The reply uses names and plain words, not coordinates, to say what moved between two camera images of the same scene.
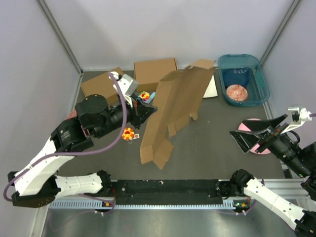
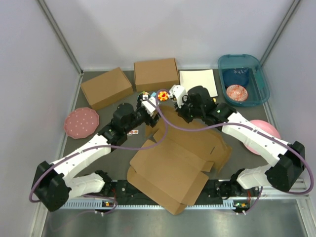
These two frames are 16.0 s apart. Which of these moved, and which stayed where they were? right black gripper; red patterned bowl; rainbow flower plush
Moved: right black gripper
Stayed: red patterned bowl; rainbow flower plush
